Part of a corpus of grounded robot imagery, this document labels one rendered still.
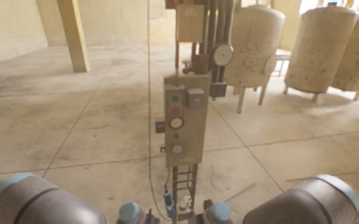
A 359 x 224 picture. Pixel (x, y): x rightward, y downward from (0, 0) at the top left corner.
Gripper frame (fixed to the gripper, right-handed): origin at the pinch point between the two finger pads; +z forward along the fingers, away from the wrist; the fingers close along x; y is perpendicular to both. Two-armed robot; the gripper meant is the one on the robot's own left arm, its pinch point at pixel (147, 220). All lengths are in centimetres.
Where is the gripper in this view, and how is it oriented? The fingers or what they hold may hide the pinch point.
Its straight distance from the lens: 131.2
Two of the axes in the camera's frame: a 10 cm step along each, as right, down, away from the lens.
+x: -9.8, 0.1, 1.8
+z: 1.5, 6.3, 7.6
